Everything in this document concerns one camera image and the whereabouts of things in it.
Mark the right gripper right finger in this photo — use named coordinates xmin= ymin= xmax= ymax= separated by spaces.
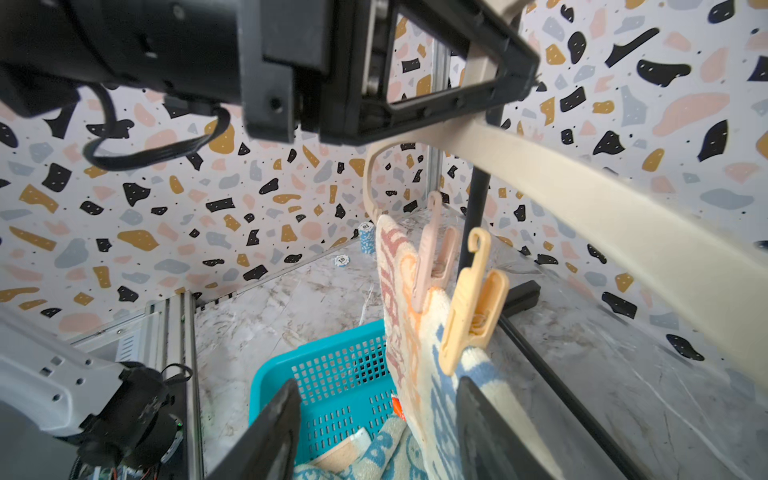
xmin=456 ymin=376 xmax=558 ymax=479

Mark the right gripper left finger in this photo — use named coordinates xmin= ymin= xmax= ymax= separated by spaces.
xmin=207 ymin=379 xmax=301 ymax=480

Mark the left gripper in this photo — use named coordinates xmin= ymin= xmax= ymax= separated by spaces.
xmin=237 ymin=1 xmax=540 ymax=146

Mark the cream RABBIT lettered towel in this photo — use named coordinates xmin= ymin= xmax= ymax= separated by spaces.
xmin=376 ymin=215 xmax=563 ymax=479

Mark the yellow clothespin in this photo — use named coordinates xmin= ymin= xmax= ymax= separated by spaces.
xmin=438 ymin=227 xmax=510 ymax=375

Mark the beige pink clothespin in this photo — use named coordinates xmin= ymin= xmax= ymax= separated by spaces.
xmin=412 ymin=191 xmax=460 ymax=313

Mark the beige plastic hanger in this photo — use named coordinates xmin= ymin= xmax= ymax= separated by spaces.
xmin=363 ymin=113 xmax=767 ymax=387

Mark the cream towel blue cartoon print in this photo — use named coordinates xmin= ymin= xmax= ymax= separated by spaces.
xmin=293 ymin=416 xmax=428 ymax=479

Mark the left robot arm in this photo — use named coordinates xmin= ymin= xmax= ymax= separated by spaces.
xmin=1 ymin=88 xmax=376 ymax=478

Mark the teal plastic basket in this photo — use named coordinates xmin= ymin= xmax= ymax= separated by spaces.
xmin=249 ymin=320 xmax=395 ymax=464

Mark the black clothes rack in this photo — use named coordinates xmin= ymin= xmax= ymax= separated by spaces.
xmin=455 ymin=113 xmax=649 ymax=480

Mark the white poker chip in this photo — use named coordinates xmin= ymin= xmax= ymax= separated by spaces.
xmin=334 ymin=254 xmax=350 ymax=268

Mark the blue poker chip stack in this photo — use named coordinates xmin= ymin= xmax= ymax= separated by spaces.
xmin=358 ymin=221 xmax=375 ymax=255

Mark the aluminium rail base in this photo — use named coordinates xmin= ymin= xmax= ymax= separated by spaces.
xmin=69 ymin=292 xmax=205 ymax=479

